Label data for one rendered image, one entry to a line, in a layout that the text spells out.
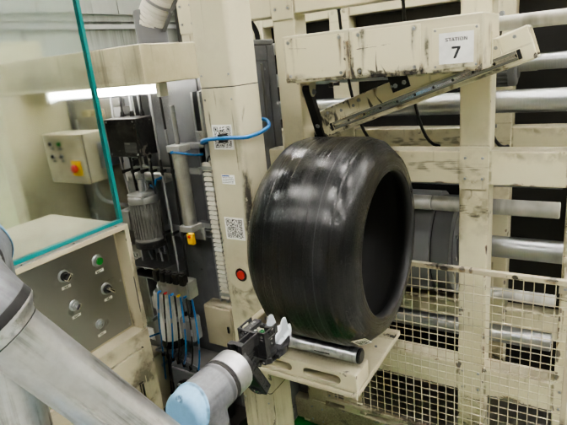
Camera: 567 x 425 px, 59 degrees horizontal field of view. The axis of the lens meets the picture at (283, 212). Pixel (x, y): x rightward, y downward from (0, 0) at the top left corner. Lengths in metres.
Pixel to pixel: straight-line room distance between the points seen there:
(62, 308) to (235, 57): 0.88
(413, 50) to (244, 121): 0.52
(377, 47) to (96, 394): 1.17
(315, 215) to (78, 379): 0.68
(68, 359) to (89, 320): 0.94
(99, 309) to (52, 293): 0.18
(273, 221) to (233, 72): 0.46
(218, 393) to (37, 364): 0.37
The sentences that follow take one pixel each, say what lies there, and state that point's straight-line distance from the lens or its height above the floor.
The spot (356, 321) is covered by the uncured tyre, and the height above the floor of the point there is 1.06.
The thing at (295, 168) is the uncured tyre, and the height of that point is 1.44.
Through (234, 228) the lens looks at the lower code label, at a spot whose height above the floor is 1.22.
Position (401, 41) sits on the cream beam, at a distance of 1.52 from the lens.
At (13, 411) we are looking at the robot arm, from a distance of 0.92.
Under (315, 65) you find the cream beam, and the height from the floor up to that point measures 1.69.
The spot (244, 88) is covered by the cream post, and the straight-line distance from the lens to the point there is 1.51.
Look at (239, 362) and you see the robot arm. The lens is 1.04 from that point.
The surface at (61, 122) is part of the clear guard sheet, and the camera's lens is 1.54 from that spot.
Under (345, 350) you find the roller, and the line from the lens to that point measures 1.47.
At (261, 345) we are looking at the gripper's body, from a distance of 1.10.
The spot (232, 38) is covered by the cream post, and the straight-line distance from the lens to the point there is 1.49.
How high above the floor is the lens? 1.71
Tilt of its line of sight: 17 degrees down
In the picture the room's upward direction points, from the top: 6 degrees counter-clockwise
